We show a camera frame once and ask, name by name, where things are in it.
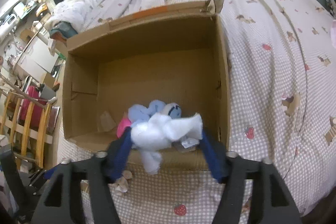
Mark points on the checkered dog-print bed cover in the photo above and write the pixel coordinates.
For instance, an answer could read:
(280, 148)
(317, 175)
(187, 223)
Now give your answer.
(281, 59)

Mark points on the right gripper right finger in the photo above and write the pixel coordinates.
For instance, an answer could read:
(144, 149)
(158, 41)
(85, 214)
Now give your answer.
(271, 200)

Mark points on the light blue plush toy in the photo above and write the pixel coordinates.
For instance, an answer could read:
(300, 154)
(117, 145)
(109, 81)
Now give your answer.
(139, 113)

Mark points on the pink round toy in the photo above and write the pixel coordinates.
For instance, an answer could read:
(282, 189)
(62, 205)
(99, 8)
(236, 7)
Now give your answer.
(124, 123)

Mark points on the brown cardboard box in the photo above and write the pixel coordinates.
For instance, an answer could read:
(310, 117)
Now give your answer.
(174, 53)

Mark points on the white cabinet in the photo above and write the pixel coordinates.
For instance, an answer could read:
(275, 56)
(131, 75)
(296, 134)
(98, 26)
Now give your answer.
(35, 60)

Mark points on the pink cloth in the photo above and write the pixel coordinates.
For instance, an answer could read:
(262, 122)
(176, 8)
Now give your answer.
(333, 33)

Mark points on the white blue-striped sock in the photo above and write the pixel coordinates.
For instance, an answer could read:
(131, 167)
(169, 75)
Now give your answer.
(173, 110)

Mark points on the wooden chair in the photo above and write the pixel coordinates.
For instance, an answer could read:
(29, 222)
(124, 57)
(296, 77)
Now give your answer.
(17, 116)

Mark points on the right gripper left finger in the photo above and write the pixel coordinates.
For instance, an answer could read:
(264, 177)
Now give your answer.
(62, 199)

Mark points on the beige crochet doily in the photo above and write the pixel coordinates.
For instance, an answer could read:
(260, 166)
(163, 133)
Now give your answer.
(121, 185)

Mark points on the clear plastic packet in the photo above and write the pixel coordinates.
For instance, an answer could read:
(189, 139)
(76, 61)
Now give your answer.
(186, 144)

